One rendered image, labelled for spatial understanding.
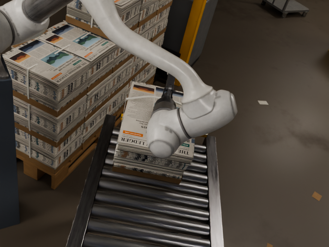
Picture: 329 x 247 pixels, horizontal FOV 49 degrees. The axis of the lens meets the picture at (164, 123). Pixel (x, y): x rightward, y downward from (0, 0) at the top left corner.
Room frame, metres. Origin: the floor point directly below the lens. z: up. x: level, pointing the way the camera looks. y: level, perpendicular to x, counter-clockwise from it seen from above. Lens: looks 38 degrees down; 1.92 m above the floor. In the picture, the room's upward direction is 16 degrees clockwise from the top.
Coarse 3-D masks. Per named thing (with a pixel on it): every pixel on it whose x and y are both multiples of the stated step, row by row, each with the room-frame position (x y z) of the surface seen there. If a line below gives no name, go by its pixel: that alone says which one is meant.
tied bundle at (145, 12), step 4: (144, 0) 2.32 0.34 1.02; (148, 0) 2.39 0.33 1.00; (152, 0) 2.46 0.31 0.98; (156, 0) 2.54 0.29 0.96; (144, 4) 2.34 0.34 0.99; (148, 4) 2.41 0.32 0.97; (152, 4) 2.48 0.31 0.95; (156, 4) 2.53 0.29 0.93; (140, 8) 2.30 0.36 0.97; (144, 8) 2.36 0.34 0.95; (148, 8) 2.40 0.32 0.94; (152, 8) 2.47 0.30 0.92; (156, 8) 2.54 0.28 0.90; (140, 12) 2.30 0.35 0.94; (144, 12) 2.35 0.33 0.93; (148, 12) 2.42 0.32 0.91; (152, 12) 2.50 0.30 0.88; (140, 16) 2.29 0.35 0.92; (144, 16) 2.36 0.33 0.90; (140, 20) 2.31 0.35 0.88
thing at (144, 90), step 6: (132, 84) 1.32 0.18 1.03; (138, 84) 1.34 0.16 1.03; (144, 84) 1.36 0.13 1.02; (132, 90) 1.25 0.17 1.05; (138, 90) 1.27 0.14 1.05; (144, 90) 1.29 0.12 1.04; (150, 90) 1.31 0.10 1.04; (156, 90) 1.33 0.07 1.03; (162, 90) 1.34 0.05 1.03; (174, 90) 1.39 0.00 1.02; (156, 96) 1.26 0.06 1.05; (174, 96) 1.32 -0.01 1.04; (180, 96) 1.33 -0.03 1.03; (180, 102) 1.26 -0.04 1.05
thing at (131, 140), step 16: (128, 112) 1.10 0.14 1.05; (144, 112) 1.12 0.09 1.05; (128, 128) 1.03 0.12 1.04; (144, 128) 1.05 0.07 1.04; (128, 144) 0.97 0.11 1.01; (144, 144) 0.98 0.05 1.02; (192, 144) 1.05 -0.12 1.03; (128, 160) 1.00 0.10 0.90; (144, 160) 1.01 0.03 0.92; (160, 160) 1.01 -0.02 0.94; (176, 160) 1.00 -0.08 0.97; (176, 176) 1.03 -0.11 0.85
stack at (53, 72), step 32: (64, 32) 1.96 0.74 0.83; (32, 64) 1.55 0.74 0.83; (64, 64) 1.63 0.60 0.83; (96, 64) 1.82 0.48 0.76; (128, 64) 2.24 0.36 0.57; (32, 96) 1.49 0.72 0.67; (64, 96) 1.50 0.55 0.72; (96, 96) 1.84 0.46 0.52; (128, 96) 2.35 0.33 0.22; (32, 128) 1.50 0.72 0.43; (64, 128) 1.52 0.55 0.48; (96, 128) 1.90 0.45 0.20; (64, 160) 1.55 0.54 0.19
